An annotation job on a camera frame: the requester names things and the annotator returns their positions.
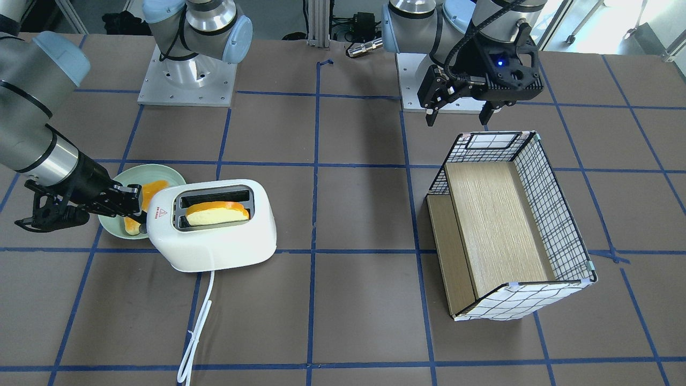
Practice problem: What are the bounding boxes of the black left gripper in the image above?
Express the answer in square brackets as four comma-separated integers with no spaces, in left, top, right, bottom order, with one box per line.
[417,65,542,127]

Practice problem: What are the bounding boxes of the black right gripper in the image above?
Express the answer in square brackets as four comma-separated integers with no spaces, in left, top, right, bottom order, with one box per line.
[66,152,147,225]

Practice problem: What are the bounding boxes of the white two-slot toaster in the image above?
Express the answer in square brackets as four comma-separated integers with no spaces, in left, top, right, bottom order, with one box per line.
[145,179,277,273]

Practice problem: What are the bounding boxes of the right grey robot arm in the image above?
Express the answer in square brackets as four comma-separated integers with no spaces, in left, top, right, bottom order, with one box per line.
[2,1,254,233]

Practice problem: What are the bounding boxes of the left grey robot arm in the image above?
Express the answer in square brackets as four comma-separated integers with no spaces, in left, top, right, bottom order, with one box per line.
[382,1,546,126]

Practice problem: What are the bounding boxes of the toast slice in toaster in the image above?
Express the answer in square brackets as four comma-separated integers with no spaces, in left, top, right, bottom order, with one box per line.
[185,201,250,226]

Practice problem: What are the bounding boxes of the triangular orange bread piece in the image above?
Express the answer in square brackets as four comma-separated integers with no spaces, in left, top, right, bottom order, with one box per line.
[123,179,169,235]

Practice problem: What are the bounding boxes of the light green plate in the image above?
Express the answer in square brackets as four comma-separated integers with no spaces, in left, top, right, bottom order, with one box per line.
[98,164,187,240]

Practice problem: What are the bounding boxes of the silver cylindrical connector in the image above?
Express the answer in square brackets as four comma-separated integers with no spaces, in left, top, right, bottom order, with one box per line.
[345,38,384,58]

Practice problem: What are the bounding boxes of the grid fabric wooden storage box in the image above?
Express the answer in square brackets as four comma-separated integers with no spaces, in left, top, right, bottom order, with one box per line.
[426,130,598,322]

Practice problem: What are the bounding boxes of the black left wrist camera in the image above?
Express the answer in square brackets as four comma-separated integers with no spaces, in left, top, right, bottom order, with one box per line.
[475,38,541,90]

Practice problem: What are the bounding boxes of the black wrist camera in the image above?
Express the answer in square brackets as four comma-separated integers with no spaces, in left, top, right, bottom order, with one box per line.
[14,179,90,234]
[475,38,541,90]

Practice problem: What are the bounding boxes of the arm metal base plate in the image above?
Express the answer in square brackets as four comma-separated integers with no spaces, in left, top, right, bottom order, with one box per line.
[137,47,237,107]
[396,53,488,114]

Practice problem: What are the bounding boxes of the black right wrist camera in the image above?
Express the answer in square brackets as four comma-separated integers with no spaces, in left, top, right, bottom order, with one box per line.
[14,179,90,234]

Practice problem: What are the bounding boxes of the black cables on desk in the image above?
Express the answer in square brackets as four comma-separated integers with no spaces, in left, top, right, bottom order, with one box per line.
[281,0,386,43]

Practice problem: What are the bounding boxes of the white toaster power cable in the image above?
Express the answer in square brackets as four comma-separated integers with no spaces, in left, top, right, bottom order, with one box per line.
[177,270,215,384]

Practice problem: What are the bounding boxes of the aluminium frame post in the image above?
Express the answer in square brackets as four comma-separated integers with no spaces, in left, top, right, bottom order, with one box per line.
[302,1,333,50]

